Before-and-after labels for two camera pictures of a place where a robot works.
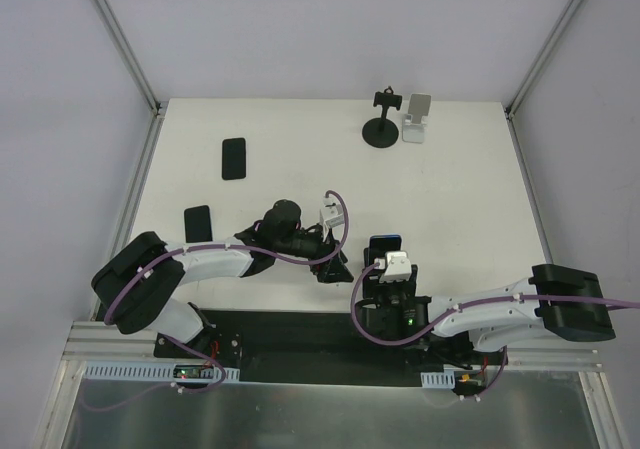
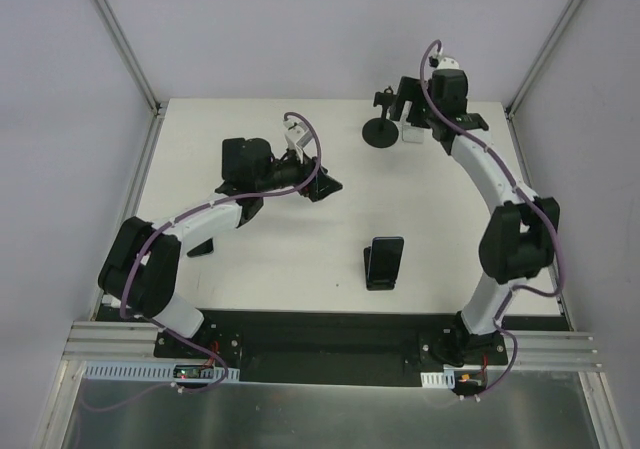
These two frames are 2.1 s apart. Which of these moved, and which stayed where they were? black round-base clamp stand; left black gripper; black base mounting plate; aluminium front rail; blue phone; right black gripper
Moved: right black gripper; left black gripper
Stayed: black round-base clamp stand; black base mounting plate; blue phone; aluminium front rail
